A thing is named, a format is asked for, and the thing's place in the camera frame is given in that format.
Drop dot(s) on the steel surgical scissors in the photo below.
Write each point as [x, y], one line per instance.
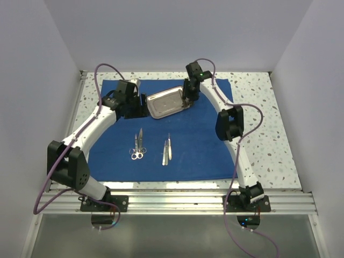
[141, 149]

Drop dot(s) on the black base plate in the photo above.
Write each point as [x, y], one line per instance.
[234, 204]
[121, 201]

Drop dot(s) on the blue surgical cloth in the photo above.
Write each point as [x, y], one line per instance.
[197, 153]

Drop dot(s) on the short steel scissors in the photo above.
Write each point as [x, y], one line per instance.
[136, 156]

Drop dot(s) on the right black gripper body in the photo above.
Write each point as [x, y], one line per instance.
[189, 91]

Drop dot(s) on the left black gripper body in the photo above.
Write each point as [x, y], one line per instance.
[134, 107]

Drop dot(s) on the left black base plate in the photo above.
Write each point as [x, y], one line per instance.
[121, 201]

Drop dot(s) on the steel instrument tray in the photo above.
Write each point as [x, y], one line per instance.
[167, 102]

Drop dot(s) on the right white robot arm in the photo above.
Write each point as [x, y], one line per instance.
[229, 128]

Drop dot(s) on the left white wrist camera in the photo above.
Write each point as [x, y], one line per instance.
[136, 81]

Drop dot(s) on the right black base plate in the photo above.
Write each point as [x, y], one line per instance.
[234, 204]

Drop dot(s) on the aluminium rail frame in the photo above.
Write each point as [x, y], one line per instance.
[267, 150]

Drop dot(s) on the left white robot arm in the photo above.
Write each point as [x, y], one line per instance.
[67, 160]

